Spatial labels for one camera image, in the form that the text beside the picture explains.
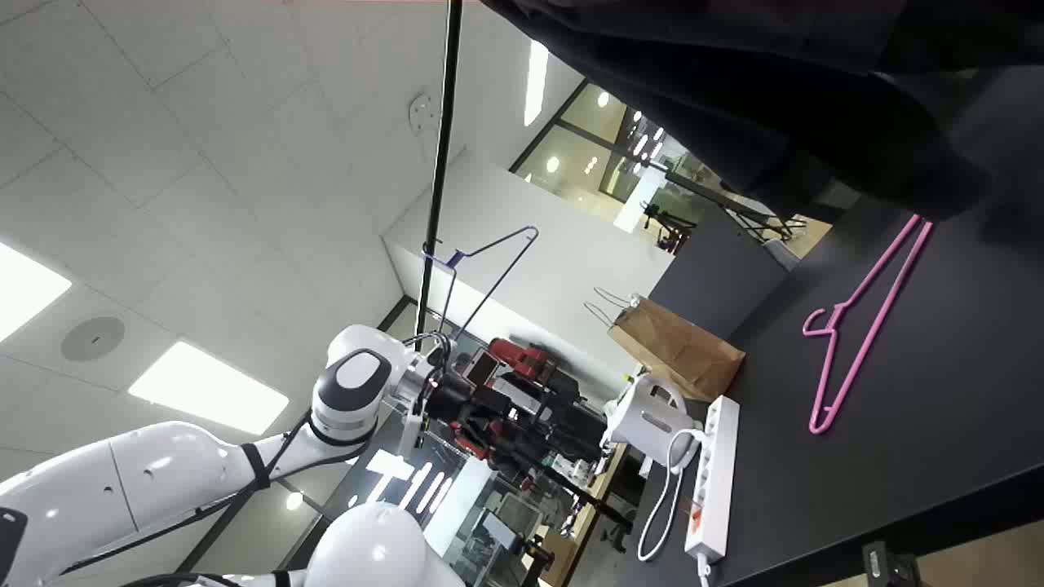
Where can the pink clothes hanger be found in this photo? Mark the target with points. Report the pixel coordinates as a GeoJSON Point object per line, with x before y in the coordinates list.
{"type": "Point", "coordinates": [854, 324]}

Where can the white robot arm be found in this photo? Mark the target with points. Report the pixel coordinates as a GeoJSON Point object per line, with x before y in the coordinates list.
{"type": "Point", "coordinates": [135, 486]}

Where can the blue clothes hanger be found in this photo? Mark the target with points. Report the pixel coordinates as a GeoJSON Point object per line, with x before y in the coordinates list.
{"type": "Point", "coordinates": [473, 274]}

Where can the red black machine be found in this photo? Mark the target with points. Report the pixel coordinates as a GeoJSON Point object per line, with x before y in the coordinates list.
{"type": "Point", "coordinates": [514, 405]}

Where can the white power adapter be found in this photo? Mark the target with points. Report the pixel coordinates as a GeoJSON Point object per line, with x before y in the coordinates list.
{"type": "Point", "coordinates": [649, 417]}

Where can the white power strip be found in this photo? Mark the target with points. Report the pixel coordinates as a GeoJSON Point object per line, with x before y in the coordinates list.
{"type": "Point", "coordinates": [709, 516]}

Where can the black cloth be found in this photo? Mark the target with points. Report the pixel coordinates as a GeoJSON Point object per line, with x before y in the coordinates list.
{"type": "Point", "coordinates": [766, 88]}

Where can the black clothes rail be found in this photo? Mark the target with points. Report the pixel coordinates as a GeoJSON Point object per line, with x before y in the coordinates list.
{"type": "Point", "coordinates": [442, 161]}

